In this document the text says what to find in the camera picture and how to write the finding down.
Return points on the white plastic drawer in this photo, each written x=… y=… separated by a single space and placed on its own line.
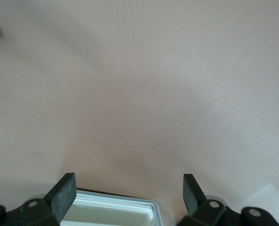
x=106 y=212

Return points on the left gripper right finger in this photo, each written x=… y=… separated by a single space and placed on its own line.
x=191 y=195

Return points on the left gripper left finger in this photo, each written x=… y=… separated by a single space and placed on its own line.
x=63 y=195

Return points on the white drawer cabinet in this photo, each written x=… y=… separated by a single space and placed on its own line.
x=157 y=212

